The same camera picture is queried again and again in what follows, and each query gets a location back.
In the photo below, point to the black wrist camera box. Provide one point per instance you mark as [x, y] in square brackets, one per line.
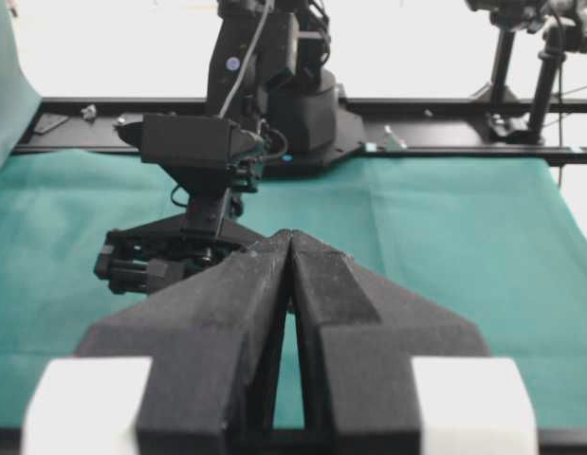
[204, 155]

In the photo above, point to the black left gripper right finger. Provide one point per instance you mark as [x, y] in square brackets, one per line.
[357, 333]

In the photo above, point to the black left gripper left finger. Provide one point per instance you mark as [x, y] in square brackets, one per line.
[215, 341]

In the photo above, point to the black tripod stand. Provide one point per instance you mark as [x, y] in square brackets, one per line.
[508, 17]

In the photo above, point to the black metal base rail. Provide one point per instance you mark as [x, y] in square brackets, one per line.
[382, 128]

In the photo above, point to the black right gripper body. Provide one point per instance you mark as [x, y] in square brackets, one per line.
[153, 256]

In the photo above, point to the green table cloth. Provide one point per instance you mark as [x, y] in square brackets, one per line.
[491, 239]

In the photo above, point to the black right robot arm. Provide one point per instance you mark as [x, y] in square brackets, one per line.
[267, 75]

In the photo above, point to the black camera stand pole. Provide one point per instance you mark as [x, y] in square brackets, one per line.
[565, 31]

